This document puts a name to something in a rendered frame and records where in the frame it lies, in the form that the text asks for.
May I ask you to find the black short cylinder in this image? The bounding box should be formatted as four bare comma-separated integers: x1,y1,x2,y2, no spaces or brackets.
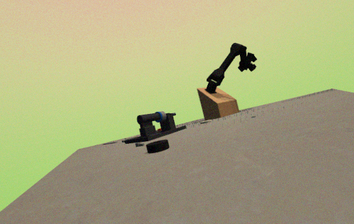
146,139,169,153

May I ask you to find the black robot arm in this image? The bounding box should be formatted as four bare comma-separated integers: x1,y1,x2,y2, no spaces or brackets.
205,43,256,94

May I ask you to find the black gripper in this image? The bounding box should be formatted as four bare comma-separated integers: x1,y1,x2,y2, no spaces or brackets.
238,56,257,72

